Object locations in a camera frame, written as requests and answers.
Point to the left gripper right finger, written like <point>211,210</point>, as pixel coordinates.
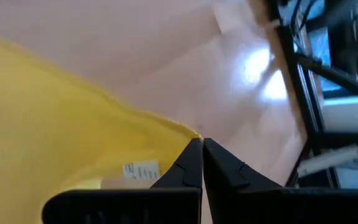
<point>259,203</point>

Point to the black aluminium table frame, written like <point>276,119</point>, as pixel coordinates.
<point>303,93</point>

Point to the silver frame bracket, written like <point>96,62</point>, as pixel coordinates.
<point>331,158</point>

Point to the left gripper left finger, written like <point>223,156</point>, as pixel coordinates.
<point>154,203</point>

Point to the yellow microfiber towel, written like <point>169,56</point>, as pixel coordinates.
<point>57,130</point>

